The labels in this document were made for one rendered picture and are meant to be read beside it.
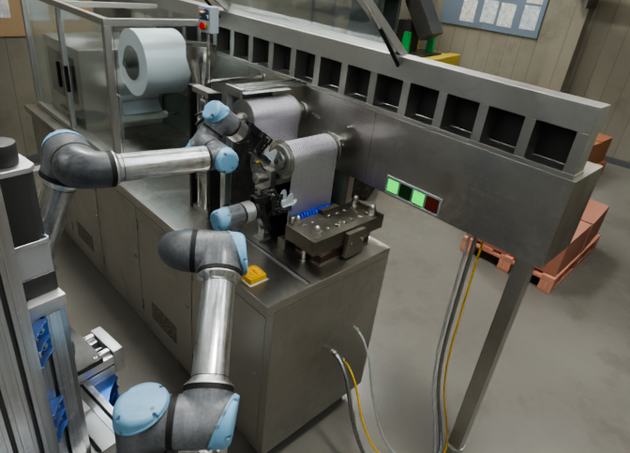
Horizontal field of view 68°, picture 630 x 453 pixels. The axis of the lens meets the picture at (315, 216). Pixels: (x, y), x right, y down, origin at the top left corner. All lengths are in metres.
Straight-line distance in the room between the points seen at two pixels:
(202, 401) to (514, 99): 1.20
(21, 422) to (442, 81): 1.47
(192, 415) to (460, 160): 1.13
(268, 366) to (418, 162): 0.92
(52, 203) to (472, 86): 1.29
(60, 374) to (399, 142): 1.29
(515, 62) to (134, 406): 7.03
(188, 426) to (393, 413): 1.58
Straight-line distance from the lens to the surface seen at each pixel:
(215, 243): 1.25
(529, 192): 1.60
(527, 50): 7.53
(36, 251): 1.07
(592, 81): 7.37
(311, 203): 1.90
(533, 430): 2.79
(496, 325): 2.02
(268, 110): 1.93
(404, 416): 2.56
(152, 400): 1.14
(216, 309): 1.20
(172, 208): 2.16
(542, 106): 1.55
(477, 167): 1.65
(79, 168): 1.32
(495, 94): 1.60
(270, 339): 1.71
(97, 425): 1.54
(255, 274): 1.69
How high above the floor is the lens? 1.91
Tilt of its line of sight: 28 degrees down
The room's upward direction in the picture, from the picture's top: 7 degrees clockwise
